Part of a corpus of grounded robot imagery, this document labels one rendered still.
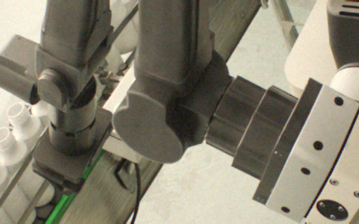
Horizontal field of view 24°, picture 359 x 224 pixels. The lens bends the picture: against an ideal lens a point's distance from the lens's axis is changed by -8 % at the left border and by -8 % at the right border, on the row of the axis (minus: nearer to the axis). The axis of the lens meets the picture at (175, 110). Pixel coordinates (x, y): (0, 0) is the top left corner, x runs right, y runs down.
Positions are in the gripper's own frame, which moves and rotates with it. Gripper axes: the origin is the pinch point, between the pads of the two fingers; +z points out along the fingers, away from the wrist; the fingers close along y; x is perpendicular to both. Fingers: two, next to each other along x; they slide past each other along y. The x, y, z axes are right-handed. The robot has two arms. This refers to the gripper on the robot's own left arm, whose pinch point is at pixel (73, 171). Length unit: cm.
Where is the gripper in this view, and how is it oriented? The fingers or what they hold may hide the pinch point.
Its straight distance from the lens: 111.9
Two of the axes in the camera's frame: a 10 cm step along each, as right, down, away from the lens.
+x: 9.1, 3.8, -1.4
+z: -0.9, 5.3, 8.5
